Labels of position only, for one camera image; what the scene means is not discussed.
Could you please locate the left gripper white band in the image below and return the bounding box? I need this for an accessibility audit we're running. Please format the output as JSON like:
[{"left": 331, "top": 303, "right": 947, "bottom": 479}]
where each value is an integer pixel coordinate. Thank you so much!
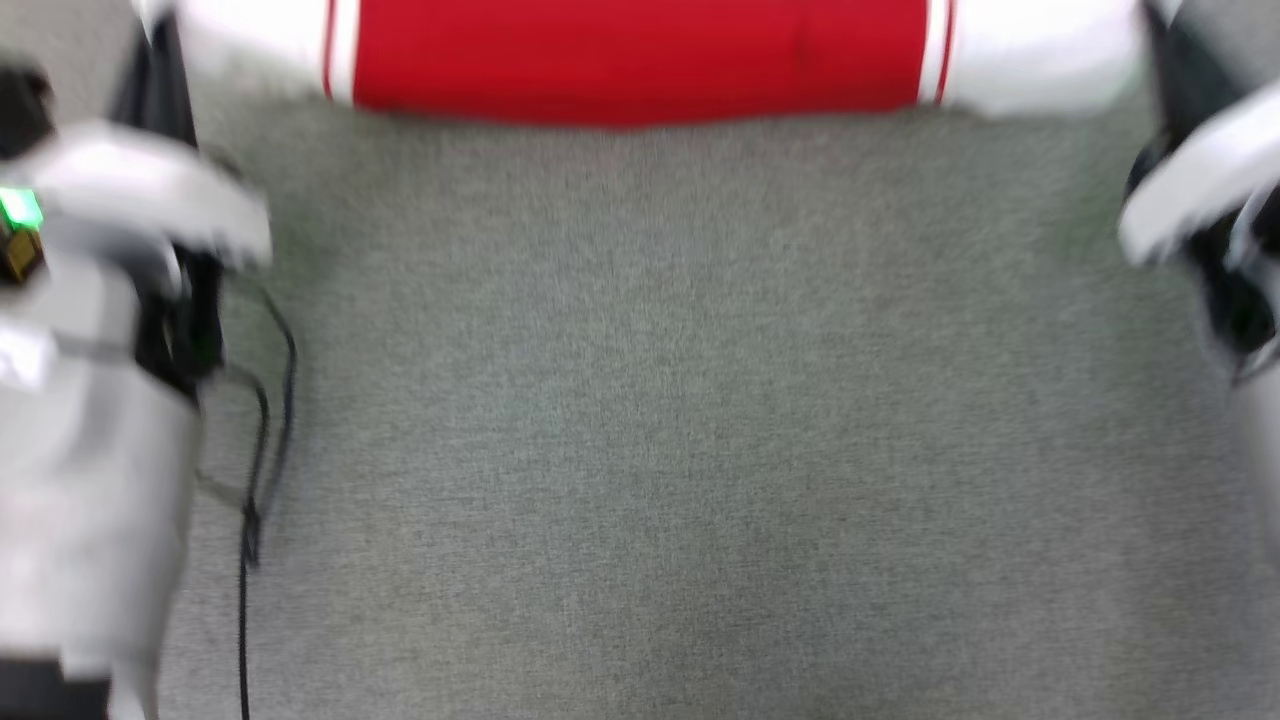
[{"left": 0, "top": 15, "right": 274, "bottom": 401}]

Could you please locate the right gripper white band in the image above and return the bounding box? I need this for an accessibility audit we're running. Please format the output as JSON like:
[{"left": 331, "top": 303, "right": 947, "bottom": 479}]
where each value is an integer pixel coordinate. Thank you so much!
[{"left": 1117, "top": 0, "right": 1280, "bottom": 386}]

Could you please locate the red basketball jersey number 23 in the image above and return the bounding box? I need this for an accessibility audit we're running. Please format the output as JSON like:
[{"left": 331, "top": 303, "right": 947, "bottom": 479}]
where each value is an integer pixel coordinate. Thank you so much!
[{"left": 130, "top": 0, "right": 1151, "bottom": 129}]

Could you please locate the grey fabric sofa cushion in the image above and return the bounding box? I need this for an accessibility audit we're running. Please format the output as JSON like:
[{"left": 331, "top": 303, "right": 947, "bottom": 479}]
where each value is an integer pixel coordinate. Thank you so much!
[{"left": 0, "top": 0, "right": 1280, "bottom": 720}]

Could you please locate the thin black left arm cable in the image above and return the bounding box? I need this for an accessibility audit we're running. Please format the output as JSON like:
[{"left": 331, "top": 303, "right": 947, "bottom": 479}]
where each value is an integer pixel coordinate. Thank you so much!
[{"left": 195, "top": 288, "right": 299, "bottom": 720}]

